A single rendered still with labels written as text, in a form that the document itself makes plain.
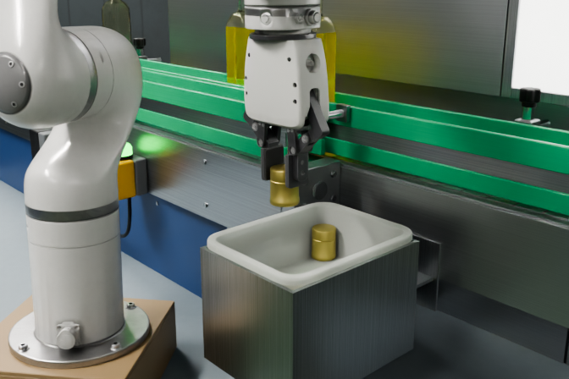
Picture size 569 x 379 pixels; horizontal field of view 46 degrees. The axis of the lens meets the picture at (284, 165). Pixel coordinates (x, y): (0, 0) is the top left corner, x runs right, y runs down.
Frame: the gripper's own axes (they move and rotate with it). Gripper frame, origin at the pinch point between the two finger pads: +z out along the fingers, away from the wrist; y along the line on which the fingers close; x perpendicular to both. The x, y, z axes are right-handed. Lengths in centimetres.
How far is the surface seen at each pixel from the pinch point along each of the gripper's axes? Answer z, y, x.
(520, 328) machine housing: 33, -10, -41
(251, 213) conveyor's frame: 13.8, 19.7, -11.1
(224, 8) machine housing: -15, 65, -42
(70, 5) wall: -9, 291, -113
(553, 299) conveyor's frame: 15.6, -24.6, -20.2
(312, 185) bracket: 7.8, 9.9, -14.4
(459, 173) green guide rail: 3.6, -9.6, -22.2
